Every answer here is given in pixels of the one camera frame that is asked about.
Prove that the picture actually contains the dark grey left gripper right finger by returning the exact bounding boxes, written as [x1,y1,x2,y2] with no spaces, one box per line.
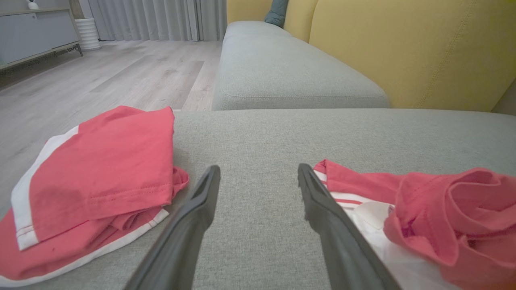
[298,163,402,290]

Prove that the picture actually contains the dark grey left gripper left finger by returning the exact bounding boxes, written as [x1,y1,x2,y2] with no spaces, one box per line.
[124,165,221,290]

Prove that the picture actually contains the red shorts with white stripe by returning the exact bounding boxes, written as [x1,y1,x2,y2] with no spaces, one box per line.
[0,106,189,287]

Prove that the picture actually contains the red jersey with black print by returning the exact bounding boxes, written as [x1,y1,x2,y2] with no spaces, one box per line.
[313,159,516,290]

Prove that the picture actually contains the large grey sofa chaise cushion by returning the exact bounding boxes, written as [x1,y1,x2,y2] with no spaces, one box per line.
[0,108,516,290]

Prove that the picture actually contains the grey sofa seat cushion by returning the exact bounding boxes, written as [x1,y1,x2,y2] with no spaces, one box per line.
[212,34,390,111]
[223,21,293,41]

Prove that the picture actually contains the yellow sofa backrest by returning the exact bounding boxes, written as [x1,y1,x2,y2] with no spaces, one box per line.
[310,0,516,112]
[284,0,319,43]

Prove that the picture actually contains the darker grey curtain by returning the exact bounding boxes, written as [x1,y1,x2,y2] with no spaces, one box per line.
[198,0,227,41]

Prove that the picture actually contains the light grey sheer curtain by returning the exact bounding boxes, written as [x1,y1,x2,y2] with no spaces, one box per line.
[87,0,200,41]

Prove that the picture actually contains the white ribbed planter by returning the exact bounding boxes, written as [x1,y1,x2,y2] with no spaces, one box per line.
[75,17,102,51]

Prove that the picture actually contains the yellow sofa armrest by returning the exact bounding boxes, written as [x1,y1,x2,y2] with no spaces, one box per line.
[227,0,273,24]

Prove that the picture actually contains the teal throw pillow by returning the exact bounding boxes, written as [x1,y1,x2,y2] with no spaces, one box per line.
[265,0,289,28]

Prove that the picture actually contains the long grey TV cabinet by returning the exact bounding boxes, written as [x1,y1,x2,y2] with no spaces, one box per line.
[0,7,83,71]

